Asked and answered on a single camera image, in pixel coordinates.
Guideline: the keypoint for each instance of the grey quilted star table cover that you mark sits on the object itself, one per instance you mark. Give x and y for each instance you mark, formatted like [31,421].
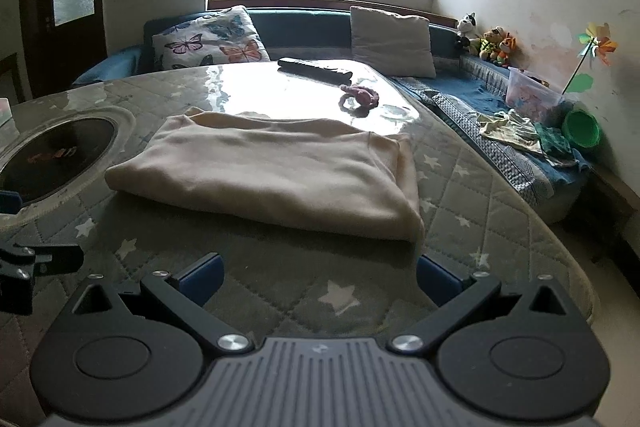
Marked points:
[280,279]

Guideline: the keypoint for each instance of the black and white plush cow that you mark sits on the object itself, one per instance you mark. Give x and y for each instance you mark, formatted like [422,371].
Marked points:
[466,29]

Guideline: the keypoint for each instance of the brown plush toy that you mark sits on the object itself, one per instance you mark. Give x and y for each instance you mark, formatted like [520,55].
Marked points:
[491,42]

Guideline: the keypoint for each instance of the butterfly print pillow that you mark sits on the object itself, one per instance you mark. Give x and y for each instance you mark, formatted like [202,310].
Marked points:
[215,39]

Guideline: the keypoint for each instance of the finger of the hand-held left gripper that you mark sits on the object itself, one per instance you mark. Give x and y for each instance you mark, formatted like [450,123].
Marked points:
[9,202]
[50,259]

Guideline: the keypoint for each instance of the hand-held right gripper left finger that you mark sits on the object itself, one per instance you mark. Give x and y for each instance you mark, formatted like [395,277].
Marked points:
[202,279]

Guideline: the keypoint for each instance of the pale yellow small garment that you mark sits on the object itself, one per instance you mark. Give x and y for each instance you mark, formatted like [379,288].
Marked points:
[510,129]

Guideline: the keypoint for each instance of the blue sofa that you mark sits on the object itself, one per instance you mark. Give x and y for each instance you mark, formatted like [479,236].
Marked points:
[305,34]

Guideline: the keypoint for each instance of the grey pillow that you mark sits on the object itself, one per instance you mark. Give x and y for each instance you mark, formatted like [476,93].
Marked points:
[392,39]

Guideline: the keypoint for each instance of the round dark table inset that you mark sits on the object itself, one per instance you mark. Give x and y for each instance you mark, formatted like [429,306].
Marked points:
[55,157]

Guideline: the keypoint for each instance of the beige sweater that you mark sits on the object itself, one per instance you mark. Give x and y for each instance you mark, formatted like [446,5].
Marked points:
[270,172]

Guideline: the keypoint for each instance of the dark wooden door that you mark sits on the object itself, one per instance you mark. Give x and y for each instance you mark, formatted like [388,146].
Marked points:
[65,42]

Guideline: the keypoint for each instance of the green small cloth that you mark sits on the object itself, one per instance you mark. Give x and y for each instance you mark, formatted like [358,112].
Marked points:
[555,142]

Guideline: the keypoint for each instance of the clear plastic toy container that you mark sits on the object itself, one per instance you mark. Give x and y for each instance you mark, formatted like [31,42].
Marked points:
[530,92]

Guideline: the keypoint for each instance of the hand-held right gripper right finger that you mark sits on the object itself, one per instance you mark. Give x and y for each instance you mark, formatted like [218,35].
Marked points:
[436,279]

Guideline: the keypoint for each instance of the black remote control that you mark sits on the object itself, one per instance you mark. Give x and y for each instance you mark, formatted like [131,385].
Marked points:
[315,68]

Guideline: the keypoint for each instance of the orange plush tiger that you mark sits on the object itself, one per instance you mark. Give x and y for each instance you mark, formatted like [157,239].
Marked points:
[506,49]

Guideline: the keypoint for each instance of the green plastic bowl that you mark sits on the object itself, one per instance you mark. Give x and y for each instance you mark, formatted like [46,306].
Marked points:
[581,129]

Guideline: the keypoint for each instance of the colourful pinwheel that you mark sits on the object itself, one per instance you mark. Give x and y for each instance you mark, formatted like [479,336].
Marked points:
[597,44]

